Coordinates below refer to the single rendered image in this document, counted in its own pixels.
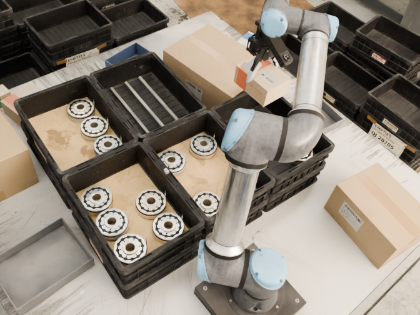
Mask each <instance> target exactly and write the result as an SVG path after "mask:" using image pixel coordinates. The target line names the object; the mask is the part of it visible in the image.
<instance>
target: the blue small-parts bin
mask: <svg viewBox="0 0 420 315"><path fill-rule="evenodd" d="M147 52H150V51H149V50H148V49H146V48H145V47H143V46H142V45H140V44H138V43H137V42H135V43H134V44H132V45H130V46H128V47H126V48H125V49H123V50H121V51H119V52H117V53H116V54H114V55H112V56H111V57H109V58H107V59H105V66H106V67H108V66H111V65H113V64H116V63H120V62H122V61H125V60H127V59H131V58H133V57H136V56H138V55H141V54H144V53H147Z"/></svg>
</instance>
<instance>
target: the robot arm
mask: <svg viewBox="0 0 420 315"><path fill-rule="evenodd" d="M255 25H256V26H257V30H256V33H255V34H253V35H252V36H250V37H249V38H248V42H247V48H246V50H247V51H248V52H250V54H252V55H253V56H256V57H254V58H252V59H251V61H250V62H247V61H244V62H243V64H242V67H243V68H244V70H245V71H246V73H247V78H246V83H249V82H250V81H252V80H253V77H254V76H255V75H256V73H257V71H258V69H259V68H260V67H261V61H262V60H263V61H264V62H265V61H266V60H268V59H270V58H271V59H272V62H273V63H274V65H275V66H276V67H278V65H279V66H280V67H281V68H283V67H285V66H287V65H289V64H291V63H292V62H293V58H292V57H291V55H290V53H289V51H288V50H287V48H286V46H285V45H284V43H283V41H282V39H281V37H280V36H282V35H283V34H284V33H287V34H293V35H296V36H301V37H302V41H301V50H300V55H299V64H298V69H297V78H296V87H295V92H294V101H293V106H292V111H290V112H289V113H288V115H287V117H282V116H277V115H273V114H268V113H265V112H259V111H255V110H253V109H251V110H250V109H242V108H239V109H236V110H235V111H234V112H233V113H232V115H231V118H230V120H229V123H228V125H227V128H226V131H225V133H224V137H223V140H222V144H221V149H222V150H223V151H225V155H224V157H225V159H226V160H227V162H228V163H229V164H228V167H227V172H226V177H225V180H224V185H223V188H222V193H221V198H220V202H219V206H218V210H217V214H216V220H215V223H214V228H213V231H212V232H211V233H209V234H208V235H207V236H206V239H203V240H200V243H199V250H198V257H197V277H198V278H199V279H200V280H203V281H207V282H209V283H216V284H222V285H225V286H231V291H232V296H233V298H234V300H235V302H236V304H237V305H238V306H239V307H240V308H241V309H242V310H244V311H246V312H248V313H251V314H262V313H265V312H267V311H269V310H270V309H271V308H272V307H273V306H274V304H275V303H276V301H277V298H278V289H279V288H280V287H281V286H282V285H283V284H284V282H285V280H286V277H287V275H288V266H287V263H286V260H285V259H284V258H283V256H282V255H281V253H279V252H278V251H277V250H275V249H273V248H270V247H262V248H259V249H257V250H255V251H253V250H250V249H245V248H244V243H243V241H242V240H241V239H242V236H243V231H244V227H245V224H246V220H247V217H248V213H249V208H250V206H251V201H252V198H253V194H254V190H255V187H256V183H257V180H258V176H259V172H260V170H263V169H265V168H266V167H267V165H268V161H269V160H270V161H276V162H279V163H291V162H294V161H297V160H299V159H301V158H303V157H304V156H306V155H307V154H308V153H309V152H310V151H311V150H312V149H313V148H314V147H315V145H316V144H317V143H318V141H319V139H320V137H321V134H322V132H323V128H324V115H323V114H322V113H321V108H322V101H323V90H324V78H325V72H326V59H327V53H328V42H329V43H330V42H332V41H333V40H334V38H335V37H336V34H337V31H338V26H339V20H338V18H337V17H335V16H331V15H328V14H326V13H319V12H314V11H308V10H305V9H299V8H296V7H291V6H289V0H264V2H263V6H262V11H261V17H260V20H255ZM249 42H250V45H249ZM248 45H249V47H248Z"/></svg>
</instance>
